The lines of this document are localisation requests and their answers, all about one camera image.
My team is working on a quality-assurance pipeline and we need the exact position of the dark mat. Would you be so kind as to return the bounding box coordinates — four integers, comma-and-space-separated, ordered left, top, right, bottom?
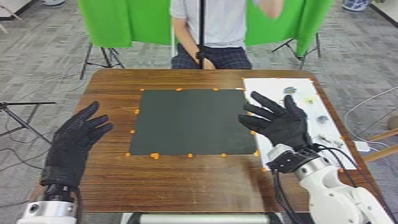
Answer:
127, 89, 260, 157

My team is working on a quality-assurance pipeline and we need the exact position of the person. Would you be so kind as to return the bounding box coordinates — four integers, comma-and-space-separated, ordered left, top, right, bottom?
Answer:
168, 0, 285, 70

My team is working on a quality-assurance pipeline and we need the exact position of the black cable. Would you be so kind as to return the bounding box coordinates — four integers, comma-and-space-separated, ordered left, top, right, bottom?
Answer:
310, 143, 387, 214
271, 168, 292, 224

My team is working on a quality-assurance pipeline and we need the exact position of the white cable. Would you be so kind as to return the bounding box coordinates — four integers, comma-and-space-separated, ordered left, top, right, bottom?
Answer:
340, 85, 398, 153

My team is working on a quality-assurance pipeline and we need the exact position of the white sheet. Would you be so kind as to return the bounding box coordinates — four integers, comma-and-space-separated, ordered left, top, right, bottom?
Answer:
241, 77, 358, 172

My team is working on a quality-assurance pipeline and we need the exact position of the black cloth stand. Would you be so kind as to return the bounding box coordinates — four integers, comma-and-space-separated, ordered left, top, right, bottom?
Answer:
269, 32, 324, 70
77, 42, 127, 80

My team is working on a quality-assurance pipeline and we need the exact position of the black pole stand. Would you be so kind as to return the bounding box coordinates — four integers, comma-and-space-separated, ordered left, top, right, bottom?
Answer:
195, 0, 209, 70

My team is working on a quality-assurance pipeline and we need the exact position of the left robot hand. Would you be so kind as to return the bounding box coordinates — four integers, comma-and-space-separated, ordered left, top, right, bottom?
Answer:
38, 101, 113, 189

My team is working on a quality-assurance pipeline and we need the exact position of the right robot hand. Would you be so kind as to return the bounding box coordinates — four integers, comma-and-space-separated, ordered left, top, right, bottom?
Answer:
236, 91, 314, 150

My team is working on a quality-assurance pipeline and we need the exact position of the black tripod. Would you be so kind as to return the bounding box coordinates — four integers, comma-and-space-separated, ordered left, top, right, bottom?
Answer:
0, 100, 58, 145

